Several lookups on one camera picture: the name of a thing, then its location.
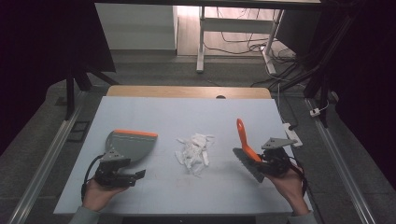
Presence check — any tangle of black floor cables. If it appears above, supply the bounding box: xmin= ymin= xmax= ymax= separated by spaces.
xmin=204 ymin=7 xmax=312 ymax=90

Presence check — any white cabinet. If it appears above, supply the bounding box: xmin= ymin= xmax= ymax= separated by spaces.
xmin=94 ymin=3 xmax=179 ymax=51

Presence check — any brush with orange handle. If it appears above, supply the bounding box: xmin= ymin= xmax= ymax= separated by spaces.
xmin=232 ymin=118 xmax=266 ymax=184

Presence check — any wooden table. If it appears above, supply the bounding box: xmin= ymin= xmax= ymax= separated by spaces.
xmin=106 ymin=85 xmax=273 ymax=100

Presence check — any white desk frame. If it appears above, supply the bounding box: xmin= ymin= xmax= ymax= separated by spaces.
xmin=195 ymin=6 xmax=285 ymax=76

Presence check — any grey dustpan with orange edge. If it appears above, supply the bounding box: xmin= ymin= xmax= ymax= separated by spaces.
xmin=105 ymin=129 xmax=159 ymax=164

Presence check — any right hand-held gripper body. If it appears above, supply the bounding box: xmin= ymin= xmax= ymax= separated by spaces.
xmin=261 ymin=137 xmax=298 ymax=177

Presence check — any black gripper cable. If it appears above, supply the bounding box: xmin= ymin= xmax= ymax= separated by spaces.
xmin=80 ymin=154 xmax=106 ymax=202
xmin=288 ymin=156 xmax=309 ymax=198

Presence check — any black metal stand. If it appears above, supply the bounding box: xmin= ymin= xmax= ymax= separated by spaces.
xmin=64 ymin=62 xmax=120 ymax=121
xmin=303 ymin=12 xmax=359 ymax=129

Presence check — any pile of white paper scraps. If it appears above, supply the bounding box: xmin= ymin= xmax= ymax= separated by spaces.
xmin=174 ymin=133 xmax=216 ymax=177

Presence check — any aluminium rail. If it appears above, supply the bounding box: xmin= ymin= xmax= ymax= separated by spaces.
xmin=7 ymin=90 xmax=90 ymax=224
xmin=304 ymin=97 xmax=377 ymax=224

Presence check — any person's right hand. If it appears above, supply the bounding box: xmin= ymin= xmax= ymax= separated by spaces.
xmin=263 ymin=161 xmax=310 ymax=217

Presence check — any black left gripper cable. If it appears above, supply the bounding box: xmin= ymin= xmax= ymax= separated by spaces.
xmin=80 ymin=154 xmax=106 ymax=202

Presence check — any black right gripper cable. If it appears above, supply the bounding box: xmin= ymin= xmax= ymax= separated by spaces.
xmin=288 ymin=156 xmax=309 ymax=198

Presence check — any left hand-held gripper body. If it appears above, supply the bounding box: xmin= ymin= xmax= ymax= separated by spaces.
xmin=92 ymin=148 xmax=138 ymax=189

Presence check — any person's left hand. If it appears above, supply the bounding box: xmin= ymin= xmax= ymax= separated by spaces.
xmin=81 ymin=178 xmax=129 ymax=213

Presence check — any black rectangular floor frame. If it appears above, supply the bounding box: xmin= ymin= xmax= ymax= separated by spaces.
xmin=66 ymin=120 xmax=92 ymax=144

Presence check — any white power strip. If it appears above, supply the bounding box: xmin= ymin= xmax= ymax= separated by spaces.
xmin=282 ymin=122 xmax=304 ymax=148

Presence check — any pale blue board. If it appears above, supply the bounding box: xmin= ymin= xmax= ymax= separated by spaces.
xmin=53 ymin=95 xmax=313 ymax=217

